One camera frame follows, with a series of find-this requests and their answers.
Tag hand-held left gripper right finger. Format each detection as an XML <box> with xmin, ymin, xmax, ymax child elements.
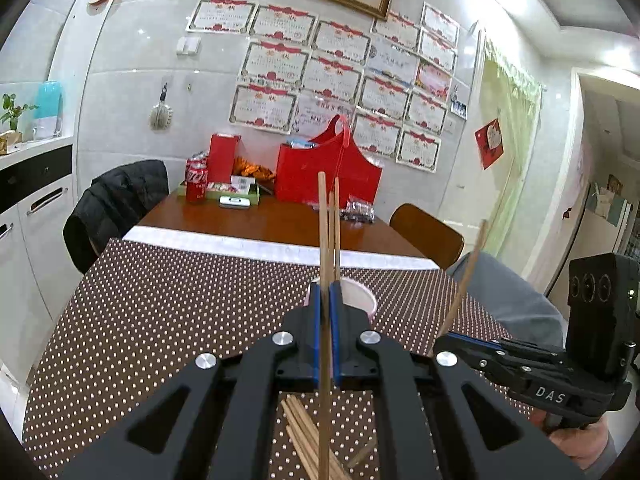
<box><xmin>330</xmin><ymin>280</ymin><xmax>587</xmax><ymax>480</ymax></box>

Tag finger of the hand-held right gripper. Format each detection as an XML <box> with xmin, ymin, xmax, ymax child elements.
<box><xmin>446</xmin><ymin>331</ymin><xmax>568</xmax><ymax>363</ymax></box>
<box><xmin>432</xmin><ymin>335</ymin><xmax>531</xmax><ymax>391</ymax></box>

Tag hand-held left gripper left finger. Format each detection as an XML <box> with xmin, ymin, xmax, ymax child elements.
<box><xmin>57</xmin><ymin>282</ymin><xmax>331</xmax><ymax>480</ymax></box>

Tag pink cup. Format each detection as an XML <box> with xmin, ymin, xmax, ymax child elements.
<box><xmin>310</xmin><ymin>276</ymin><xmax>379</xmax><ymax>326</ymax></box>

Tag slim bamboo chopstick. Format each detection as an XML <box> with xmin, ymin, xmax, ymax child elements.
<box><xmin>318</xmin><ymin>172</ymin><xmax>332</xmax><ymax>480</ymax></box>
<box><xmin>332</xmin><ymin>177</ymin><xmax>342</xmax><ymax>283</ymax></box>
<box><xmin>439</xmin><ymin>218</ymin><xmax>488</xmax><ymax>338</ymax></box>

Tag pile of wooden chopsticks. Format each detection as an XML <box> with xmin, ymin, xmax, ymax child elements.
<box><xmin>280</xmin><ymin>394</ymin><xmax>377</xmax><ymax>480</ymax></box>

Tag person's right hand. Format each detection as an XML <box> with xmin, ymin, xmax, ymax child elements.
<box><xmin>542</xmin><ymin>410</ymin><xmax>613</xmax><ymax>471</ymax></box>

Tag grey cloth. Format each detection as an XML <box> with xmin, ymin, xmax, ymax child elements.
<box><xmin>445</xmin><ymin>252</ymin><xmax>568</xmax><ymax>348</ymax></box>

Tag brown wooden chair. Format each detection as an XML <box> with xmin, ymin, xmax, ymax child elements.
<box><xmin>389</xmin><ymin>203</ymin><xmax>465</xmax><ymax>271</ymax></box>

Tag dark snack packets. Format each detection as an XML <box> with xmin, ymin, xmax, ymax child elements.
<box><xmin>344</xmin><ymin>200</ymin><xmax>376</xmax><ymax>224</ymax></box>

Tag brown polka dot tablecloth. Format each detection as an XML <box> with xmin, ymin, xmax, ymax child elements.
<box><xmin>22</xmin><ymin>237</ymin><xmax>551</xmax><ymax>480</ymax></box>

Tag white table cover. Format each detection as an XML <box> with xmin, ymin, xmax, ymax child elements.
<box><xmin>122</xmin><ymin>225</ymin><xmax>442</xmax><ymax>272</ymax></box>

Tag green tray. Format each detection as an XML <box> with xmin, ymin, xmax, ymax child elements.
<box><xmin>206</xmin><ymin>181</ymin><xmax>262</xmax><ymax>207</ymax></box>

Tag red gift box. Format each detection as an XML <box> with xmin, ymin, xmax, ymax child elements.
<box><xmin>275</xmin><ymin>143</ymin><xmax>346</xmax><ymax>205</ymax></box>

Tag red gift bag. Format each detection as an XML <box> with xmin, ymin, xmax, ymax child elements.
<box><xmin>309</xmin><ymin>115</ymin><xmax>384</xmax><ymax>207</ymax></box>

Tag orange snack bag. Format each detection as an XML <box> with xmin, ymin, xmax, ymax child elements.
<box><xmin>232</xmin><ymin>156</ymin><xmax>277</xmax><ymax>184</ymax></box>

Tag pale green curtain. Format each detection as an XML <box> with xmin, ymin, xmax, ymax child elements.
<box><xmin>470</xmin><ymin>39</ymin><xmax>544</xmax><ymax>273</ymax></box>

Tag tall red box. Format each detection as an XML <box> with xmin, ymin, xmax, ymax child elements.
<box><xmin>207</xmin><ymin>133</ymin><xmax>242</xmax><ymax>186</ymax></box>

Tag small photo strip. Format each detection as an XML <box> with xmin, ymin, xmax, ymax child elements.
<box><xmin>449</xmin><ymin>85</ymin><xmax>471</xmax><ymax>121</ymax></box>

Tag black jacket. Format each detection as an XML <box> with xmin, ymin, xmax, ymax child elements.
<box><xmin>62</xmin><ymin>159</ymin><xmax>170</xmax><ymax>275</ymax></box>

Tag white and black cabinet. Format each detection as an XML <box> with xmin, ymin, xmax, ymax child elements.
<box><xmin>0</xmin><ymin>137</ymin><xmax>77</xmax><ymax>333</ymax></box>

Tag teal and white container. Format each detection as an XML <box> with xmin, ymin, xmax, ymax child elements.
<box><xmin>32</xmin><ymin>80</ymin><xmax>66</xmax><ymax>140</ymax></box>

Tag green potted plant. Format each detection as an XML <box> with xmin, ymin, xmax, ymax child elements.
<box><xmin>0</xmin><ymin>93</ymin><xmax>39</xmax><ymax>134</ymax></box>

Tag red heart wall decoration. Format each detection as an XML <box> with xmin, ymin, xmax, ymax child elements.
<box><xmin>474</xmin><ymin>118</ymin><xmax>506</xmax><ymax>170</ymax></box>

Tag hanging grey wall ornament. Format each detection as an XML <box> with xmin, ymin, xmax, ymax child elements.
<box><xmin>149</xmin><ymin>82</ymin><xmax>174</xmax><ymax>131</ymax></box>

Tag wall of framed certificates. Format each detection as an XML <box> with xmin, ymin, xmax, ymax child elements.
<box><xmin>186</xmin><ymin>0</ymin><xmax>461</xmax><ymax>173</ymax></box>

